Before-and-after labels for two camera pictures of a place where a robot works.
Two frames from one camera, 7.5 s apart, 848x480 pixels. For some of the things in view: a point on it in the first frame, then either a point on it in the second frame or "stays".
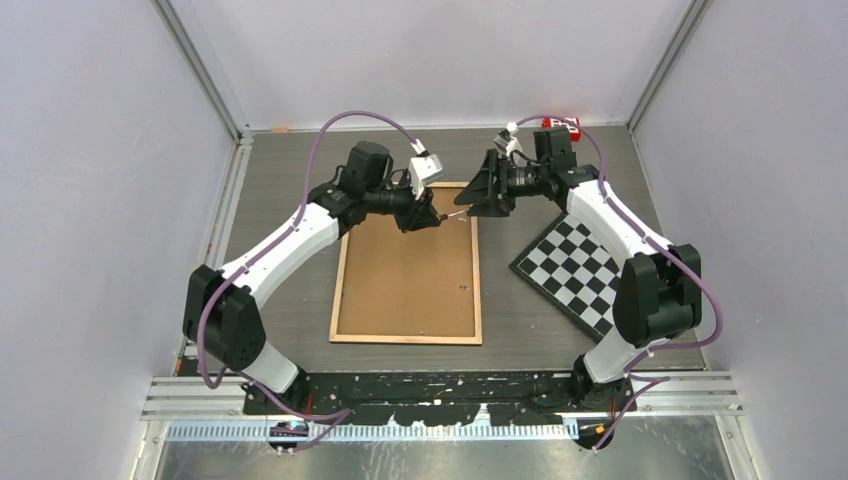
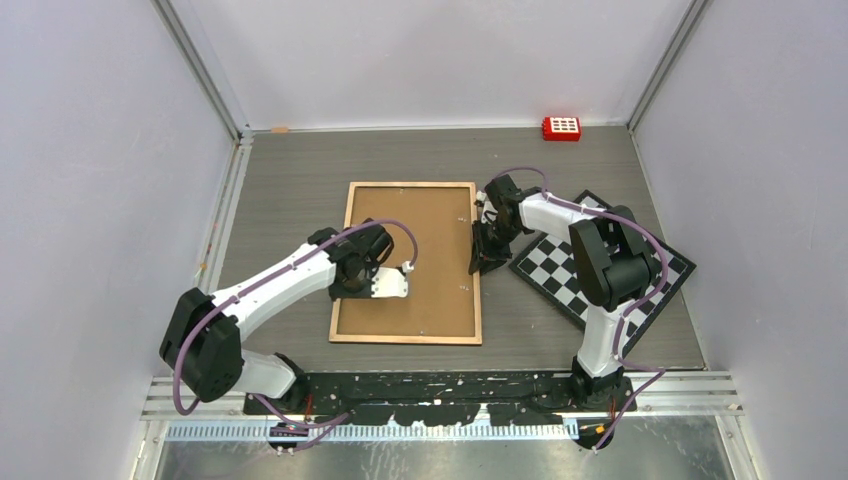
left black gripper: (421, 215) -> (337, 291)
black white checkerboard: (576, 272) stays
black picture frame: (419, 286) stays
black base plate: (512, 398) stays
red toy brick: (574, 133) stays
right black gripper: (488, 199) -> (485, 258)
